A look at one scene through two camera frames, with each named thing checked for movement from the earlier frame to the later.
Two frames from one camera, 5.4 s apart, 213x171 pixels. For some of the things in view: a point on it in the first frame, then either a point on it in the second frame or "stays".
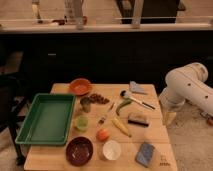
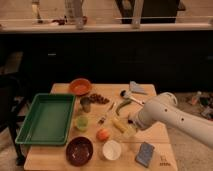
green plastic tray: [48, 120] stays
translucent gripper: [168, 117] → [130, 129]
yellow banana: [119, 125] stays
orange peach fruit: [102, 134] stays
